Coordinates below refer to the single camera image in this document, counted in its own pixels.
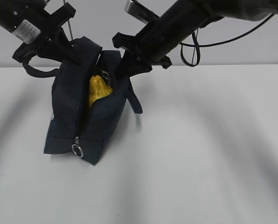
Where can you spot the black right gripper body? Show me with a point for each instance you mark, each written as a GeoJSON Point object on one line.
{"type": "Point", "coordinates": [157, 38]}

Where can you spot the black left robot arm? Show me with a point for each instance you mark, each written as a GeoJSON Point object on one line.
{"type": "Point", "coordinates": [6, 14]}

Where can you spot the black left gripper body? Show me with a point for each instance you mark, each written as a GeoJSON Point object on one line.
{"type": "Point", "coordinates": [36, 27]}

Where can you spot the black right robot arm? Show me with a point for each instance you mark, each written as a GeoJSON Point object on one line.
{"type": "Point", "coordinates": [215, 10]}

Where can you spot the yellow pear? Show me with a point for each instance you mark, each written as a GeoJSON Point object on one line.
{"type": "Point", "coordinates": [98, 89]}

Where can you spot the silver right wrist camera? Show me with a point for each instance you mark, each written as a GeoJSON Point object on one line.
{"type": "Point", "coordinates": [140, 12]}

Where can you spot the dark navy lunch bag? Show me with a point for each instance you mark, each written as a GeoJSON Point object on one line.
{"type": "Point", "coordinates": [75, 127]}

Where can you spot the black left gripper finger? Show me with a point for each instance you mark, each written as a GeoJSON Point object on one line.
{"type": "Point", "coordinates": [63, 49]}
{"type": "Point", "coordinates": [52, 54]}

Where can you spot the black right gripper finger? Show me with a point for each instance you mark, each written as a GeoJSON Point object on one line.
{"type": "Point", "coordinates": [131, 65]}

